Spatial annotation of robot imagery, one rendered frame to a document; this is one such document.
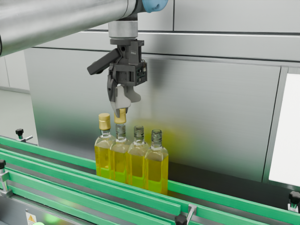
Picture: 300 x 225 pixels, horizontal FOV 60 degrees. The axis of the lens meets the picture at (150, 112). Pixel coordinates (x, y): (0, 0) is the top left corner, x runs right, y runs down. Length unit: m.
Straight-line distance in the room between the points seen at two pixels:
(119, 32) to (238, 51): 0.31
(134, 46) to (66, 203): 0.50
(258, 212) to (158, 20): 0.61
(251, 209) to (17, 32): 0.69
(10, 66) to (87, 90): 5.27
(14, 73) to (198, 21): 5.60
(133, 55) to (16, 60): 5.42
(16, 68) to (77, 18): 5.71
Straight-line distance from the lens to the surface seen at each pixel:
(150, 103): 0.84
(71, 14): 0.38
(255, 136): 0.79
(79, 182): 0.88
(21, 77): 6.05
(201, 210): 0.74
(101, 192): 0.85
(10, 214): 1.06
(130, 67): 0.66
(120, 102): 0.70
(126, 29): 0.67
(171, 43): 0.79
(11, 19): 0.34
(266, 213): 0.80
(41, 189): 0.89
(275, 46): 0.74
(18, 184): 0.98
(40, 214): 0.93
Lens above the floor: 1.43
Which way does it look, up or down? 19 degrees down
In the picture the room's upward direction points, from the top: straight up
